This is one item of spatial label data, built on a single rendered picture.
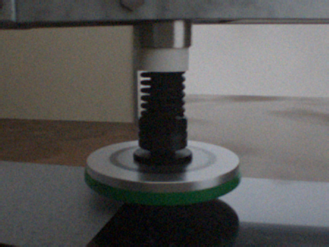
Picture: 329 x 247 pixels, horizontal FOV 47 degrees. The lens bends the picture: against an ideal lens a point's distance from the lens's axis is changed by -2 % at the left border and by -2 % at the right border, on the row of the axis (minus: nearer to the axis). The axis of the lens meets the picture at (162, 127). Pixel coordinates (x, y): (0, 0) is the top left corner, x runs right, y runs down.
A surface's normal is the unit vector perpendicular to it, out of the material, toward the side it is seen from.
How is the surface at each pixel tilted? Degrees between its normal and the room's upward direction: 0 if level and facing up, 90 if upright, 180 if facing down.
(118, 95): 90
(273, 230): 0
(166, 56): 90
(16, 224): 0
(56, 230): 0
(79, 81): 90
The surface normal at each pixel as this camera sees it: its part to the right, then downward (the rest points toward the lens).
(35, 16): 0.22, 0.20
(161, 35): -0.07, 0.20
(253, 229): 0.00, -0.98
